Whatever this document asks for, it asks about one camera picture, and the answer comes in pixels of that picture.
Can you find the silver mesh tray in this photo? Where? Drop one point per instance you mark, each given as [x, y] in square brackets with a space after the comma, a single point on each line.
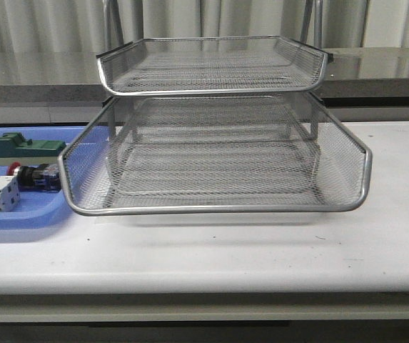
[215, 154]
[211, 69]

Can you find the blue plastic tray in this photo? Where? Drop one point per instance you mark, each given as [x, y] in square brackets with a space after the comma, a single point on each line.
[38, 209]

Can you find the green and beige terminal block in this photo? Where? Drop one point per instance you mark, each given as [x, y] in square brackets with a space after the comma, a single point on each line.
[14, 147]

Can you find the red emergency push button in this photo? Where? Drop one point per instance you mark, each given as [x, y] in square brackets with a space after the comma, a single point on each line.
[43, 178]

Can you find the grey stone counter ledge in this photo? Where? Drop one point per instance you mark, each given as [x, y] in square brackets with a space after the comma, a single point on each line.
[355, 77]

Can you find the silver metal rack frame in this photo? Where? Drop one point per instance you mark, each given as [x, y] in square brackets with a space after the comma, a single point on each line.
[314, 21]

